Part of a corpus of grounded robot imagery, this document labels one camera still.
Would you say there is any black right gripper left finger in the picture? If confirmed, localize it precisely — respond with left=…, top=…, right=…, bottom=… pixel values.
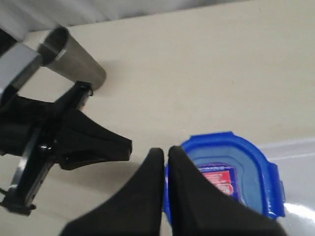
left=61, top=148, right=164, bottom=236

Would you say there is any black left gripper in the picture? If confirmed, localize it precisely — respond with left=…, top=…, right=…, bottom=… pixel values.
left=0, top=82, right=132, bottom=216

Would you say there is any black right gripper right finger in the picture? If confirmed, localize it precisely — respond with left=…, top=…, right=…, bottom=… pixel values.
left=168, top=146, right=285, bottom=236

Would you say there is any blue snap-lock lid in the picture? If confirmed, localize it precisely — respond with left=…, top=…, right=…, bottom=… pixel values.
left=178, top=132, right=285, bottom=220

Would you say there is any stainless steel cup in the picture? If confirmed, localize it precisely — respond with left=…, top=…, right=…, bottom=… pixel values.
left=37, top=26, right=106, bottom=90

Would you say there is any white rectangular tray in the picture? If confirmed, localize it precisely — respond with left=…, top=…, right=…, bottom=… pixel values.
left=259, top=138, right=315, bottom=236

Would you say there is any white backdrop curtain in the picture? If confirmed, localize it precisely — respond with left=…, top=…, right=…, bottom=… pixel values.
left=0, top=0, right=247, bottom=41

